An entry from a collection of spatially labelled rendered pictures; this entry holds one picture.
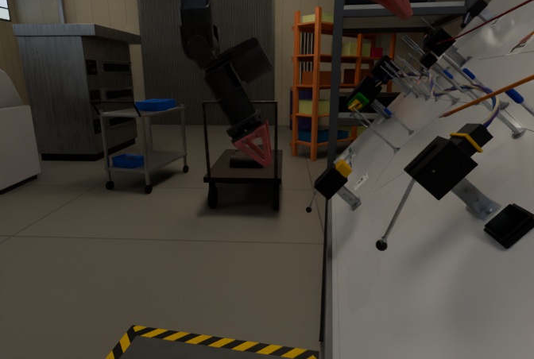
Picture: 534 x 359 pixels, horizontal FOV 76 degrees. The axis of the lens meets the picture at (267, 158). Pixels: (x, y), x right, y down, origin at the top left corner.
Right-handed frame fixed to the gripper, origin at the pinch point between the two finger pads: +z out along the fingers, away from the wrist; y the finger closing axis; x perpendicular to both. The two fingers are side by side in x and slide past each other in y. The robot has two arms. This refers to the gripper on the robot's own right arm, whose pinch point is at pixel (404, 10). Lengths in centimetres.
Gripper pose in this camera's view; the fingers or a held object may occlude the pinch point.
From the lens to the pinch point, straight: 39.8
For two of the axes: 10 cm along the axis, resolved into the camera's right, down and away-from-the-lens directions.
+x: -1.2, 1.7, -9.8
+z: 6.3, 7.8, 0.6
